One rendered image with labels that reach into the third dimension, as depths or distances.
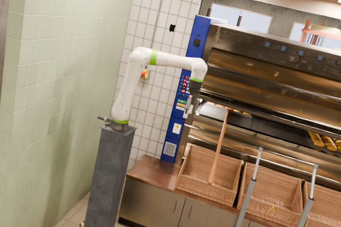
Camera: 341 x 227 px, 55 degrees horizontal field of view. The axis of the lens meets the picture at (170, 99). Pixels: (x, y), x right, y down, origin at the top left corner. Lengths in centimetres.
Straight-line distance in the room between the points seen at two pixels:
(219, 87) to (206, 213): 120
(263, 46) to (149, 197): 180
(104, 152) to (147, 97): 109
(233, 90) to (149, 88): 87
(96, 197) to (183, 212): 88
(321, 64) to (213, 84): 101
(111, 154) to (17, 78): 91
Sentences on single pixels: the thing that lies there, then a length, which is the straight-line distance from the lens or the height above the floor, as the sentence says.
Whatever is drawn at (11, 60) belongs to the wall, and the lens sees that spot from 216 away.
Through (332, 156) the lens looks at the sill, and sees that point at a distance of 356.
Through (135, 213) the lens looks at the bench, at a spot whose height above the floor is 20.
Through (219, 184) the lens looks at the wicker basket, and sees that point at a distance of 348.
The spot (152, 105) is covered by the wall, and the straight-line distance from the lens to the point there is 351.
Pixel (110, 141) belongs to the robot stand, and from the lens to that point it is 256.
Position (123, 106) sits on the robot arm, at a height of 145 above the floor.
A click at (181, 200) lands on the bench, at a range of 319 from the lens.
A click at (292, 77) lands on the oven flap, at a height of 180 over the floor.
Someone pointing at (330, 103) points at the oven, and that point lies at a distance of 340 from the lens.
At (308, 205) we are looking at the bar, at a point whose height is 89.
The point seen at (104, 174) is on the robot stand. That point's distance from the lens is 269.
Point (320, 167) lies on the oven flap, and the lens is 359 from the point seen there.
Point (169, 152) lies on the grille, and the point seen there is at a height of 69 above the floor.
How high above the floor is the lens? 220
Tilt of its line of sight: 16 degrees down
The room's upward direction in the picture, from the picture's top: 14 degrees clockwise
